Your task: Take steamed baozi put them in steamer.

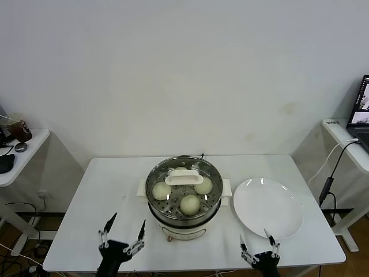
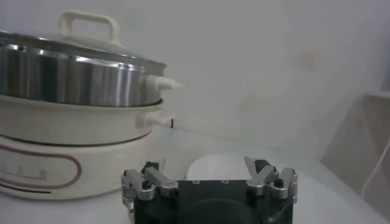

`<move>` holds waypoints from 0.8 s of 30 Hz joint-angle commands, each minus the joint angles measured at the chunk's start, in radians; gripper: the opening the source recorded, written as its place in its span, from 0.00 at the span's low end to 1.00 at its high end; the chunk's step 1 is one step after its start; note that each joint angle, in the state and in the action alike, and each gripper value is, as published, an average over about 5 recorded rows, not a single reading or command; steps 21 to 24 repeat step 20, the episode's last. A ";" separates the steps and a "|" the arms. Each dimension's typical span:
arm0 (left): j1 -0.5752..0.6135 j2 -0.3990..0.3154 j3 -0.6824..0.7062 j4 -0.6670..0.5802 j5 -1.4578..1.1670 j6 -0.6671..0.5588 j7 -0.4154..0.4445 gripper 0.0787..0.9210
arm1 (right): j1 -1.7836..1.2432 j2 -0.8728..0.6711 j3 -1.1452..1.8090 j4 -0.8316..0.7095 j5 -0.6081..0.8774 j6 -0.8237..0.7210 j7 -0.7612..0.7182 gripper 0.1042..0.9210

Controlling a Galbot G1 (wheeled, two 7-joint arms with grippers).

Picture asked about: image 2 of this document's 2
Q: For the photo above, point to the white round plate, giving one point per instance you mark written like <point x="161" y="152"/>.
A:
<point x="216" y="167"/>

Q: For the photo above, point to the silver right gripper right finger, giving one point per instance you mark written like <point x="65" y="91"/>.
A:
<point x="262" y="179"/>

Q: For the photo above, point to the cream electric cooker base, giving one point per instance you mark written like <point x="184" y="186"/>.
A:
<point x="76" y="158"/>

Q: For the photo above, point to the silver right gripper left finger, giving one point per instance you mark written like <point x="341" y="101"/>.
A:
<point x="158" y="179"/>

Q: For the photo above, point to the stainless steel steamer basket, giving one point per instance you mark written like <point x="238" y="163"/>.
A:
<point x="76" y="82"/>

